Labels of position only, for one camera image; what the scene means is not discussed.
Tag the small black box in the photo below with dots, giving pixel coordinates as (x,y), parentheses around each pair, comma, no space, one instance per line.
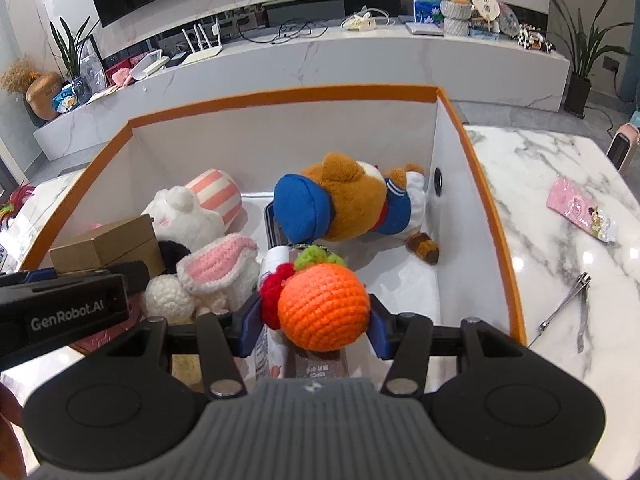
(176,59)

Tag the clear plastic bag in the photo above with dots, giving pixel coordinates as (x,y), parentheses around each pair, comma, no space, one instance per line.
(94,67)

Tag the brown bear plush blue hat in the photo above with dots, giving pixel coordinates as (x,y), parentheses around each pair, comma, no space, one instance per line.
(350,195)

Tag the wall socket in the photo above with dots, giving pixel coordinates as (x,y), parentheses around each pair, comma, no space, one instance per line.
(611,64)

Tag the pink soft item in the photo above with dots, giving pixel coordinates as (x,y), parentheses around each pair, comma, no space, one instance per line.
(121,77)

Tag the dried yellow grass bunch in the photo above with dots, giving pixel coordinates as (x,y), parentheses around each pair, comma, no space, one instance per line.
(17,77)

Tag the white product box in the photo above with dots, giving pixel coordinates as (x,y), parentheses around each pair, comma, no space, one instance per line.
(7,252)

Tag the black white cow figurines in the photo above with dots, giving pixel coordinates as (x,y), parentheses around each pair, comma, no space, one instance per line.
(535,40)

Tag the grey flat packet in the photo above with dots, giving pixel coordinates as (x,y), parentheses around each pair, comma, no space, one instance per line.
(320,365)

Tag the white plush pink striped hat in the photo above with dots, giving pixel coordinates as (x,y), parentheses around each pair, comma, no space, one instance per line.
(175,220)

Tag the pink space heater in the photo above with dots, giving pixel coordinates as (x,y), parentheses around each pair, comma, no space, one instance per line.
(625,145)

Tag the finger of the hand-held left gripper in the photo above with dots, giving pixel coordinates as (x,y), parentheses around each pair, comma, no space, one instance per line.
(42,276)
(132,275)

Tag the tall potted plant black pot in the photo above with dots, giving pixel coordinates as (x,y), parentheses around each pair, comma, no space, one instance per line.
(579,90)

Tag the small brown cardboard box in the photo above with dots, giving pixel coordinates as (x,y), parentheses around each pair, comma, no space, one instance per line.
(110,245)

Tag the white wifi router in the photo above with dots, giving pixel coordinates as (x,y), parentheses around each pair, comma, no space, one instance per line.
(202,55)

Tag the metal tweezers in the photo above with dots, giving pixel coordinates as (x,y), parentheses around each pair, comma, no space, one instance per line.
(582,320)

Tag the white tube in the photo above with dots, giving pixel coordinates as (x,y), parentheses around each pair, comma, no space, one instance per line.
(267,355)

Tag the red feather toy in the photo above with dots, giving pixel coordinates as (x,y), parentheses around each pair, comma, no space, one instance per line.
(17,200)

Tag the grey closed laptop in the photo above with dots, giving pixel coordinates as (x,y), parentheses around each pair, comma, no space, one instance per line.
(424,29)

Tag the metal nail clipper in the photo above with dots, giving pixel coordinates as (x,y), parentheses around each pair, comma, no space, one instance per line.
(565,304)

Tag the round paper fan sign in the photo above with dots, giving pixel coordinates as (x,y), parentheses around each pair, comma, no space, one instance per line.
(485,0)

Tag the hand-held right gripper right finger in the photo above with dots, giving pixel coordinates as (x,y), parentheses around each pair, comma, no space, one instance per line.
(380,330)

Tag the pink cartoon packet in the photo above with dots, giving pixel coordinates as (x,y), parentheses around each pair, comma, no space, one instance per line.
(575,205)

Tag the stacked grey ceramic pots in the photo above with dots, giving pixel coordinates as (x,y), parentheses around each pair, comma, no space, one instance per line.
(456,17)

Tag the cream crochet bunny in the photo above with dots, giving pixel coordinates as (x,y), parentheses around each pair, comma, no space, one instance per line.
(215,265)

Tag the blue snack bags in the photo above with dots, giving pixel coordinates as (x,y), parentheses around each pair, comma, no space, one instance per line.
(70,97)

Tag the orange crochet fruit charm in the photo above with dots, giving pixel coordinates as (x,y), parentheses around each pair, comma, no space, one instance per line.
(322,305)

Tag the white flat device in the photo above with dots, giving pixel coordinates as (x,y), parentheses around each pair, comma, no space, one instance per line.
(150,65)

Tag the orange cardboard storage box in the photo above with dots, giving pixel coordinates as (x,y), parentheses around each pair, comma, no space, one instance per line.
(350,125)

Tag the pink embossed case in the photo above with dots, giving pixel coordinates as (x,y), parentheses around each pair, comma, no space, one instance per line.
(100,342)

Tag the clear glass plate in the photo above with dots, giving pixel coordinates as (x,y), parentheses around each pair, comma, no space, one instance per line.
(509,19)

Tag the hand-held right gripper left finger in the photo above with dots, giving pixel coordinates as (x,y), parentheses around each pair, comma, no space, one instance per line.
(248,327)

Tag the brown round vase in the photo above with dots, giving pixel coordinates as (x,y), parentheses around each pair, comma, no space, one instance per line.
(44,97)

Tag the green leafy potted plant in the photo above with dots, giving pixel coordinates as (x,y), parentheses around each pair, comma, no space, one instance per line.
(75,55)

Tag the person's left hand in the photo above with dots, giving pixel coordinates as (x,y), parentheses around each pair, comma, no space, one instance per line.
(11,435)

